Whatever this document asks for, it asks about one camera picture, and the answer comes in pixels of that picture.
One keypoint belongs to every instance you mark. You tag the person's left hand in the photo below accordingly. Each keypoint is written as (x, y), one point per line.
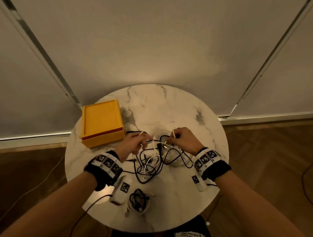
(132, 145)

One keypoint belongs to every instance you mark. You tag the person's right hand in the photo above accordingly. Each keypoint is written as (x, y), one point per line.
(188, 141)

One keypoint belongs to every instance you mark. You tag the yellow box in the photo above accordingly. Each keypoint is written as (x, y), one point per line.
(101, 117)

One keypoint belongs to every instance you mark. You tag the person's left forearm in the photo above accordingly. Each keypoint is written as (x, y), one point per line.
(49, 210)

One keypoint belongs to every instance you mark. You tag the person's right forearm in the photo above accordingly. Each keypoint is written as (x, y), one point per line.
(256, 207)

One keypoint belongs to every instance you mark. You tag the black right wristband with markers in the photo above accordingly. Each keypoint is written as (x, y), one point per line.
(217, 171)

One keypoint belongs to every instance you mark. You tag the black wristband with markers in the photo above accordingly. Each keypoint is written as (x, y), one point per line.
(97, 175)
(217, 171)

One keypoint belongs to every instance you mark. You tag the white marble table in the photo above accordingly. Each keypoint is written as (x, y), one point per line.
(171, 102)

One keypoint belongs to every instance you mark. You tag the black left wristband with markers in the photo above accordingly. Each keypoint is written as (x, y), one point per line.
(97, 175)

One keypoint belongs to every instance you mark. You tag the metal blind track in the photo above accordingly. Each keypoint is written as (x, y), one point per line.
(40, 48)
(275, 50)

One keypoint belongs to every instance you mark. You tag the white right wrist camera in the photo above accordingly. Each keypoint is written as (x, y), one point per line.
(196, 180)

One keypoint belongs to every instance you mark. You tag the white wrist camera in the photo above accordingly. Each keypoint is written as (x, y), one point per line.
(196, 180)
(123, 188)

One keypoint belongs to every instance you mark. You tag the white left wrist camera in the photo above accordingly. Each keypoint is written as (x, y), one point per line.
(123, 188)

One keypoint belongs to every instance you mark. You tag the metal bottom rail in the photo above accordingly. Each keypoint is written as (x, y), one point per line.
(36, 139)
(269, 118)

